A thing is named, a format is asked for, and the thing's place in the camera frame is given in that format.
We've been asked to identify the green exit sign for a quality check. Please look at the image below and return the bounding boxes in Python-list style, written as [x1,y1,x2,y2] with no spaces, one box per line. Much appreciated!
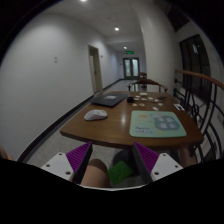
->
[126,51,134,55]

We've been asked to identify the green object on floor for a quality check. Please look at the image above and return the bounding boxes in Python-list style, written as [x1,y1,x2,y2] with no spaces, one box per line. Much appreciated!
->
[108,161,133,185]

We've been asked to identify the wooden chair behind table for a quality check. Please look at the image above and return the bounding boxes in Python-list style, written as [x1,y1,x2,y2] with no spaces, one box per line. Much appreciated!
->
[127,79,168,93]

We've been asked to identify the beige side door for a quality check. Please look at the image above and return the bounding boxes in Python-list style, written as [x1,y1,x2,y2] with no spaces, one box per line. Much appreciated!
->
[88,45,103,94]

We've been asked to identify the double glass door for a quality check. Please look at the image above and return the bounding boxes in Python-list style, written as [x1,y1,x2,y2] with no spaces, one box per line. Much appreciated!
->
[123,57,140,79]

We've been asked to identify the green mouse pad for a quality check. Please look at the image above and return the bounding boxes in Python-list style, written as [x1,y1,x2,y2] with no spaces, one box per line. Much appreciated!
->
[129,110,187,138]

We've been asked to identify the dark framed window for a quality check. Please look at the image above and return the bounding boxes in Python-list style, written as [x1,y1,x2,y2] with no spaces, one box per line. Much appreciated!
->
[180,35,211,101]

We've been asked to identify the person's knee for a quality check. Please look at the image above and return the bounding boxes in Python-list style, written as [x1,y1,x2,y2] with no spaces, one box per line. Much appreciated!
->
[81,159,110,188]

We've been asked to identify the dark closed laptop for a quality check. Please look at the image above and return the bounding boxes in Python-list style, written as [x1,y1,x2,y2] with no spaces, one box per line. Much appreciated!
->
[91,93,127,107]

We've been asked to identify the small black box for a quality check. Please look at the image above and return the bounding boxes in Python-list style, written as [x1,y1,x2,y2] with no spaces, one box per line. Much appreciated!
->
[127,97,135,103]

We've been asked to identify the curved wooden stair railing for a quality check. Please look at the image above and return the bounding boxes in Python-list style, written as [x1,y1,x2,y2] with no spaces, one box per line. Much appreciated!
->
[173,70,224,163]

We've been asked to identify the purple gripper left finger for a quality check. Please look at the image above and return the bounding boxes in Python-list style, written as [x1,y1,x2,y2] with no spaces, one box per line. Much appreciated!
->
[40,141,94,185]

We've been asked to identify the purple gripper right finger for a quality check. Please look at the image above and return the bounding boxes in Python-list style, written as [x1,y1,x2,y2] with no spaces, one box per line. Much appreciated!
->
[132,142,184,185]

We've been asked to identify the white computer mouse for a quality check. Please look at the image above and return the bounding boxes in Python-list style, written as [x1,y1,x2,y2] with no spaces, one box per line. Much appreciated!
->
[84,110,108,121]

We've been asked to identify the brown wooden table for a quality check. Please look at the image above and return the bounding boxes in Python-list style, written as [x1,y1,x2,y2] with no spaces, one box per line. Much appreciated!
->
[60,92,204,150]

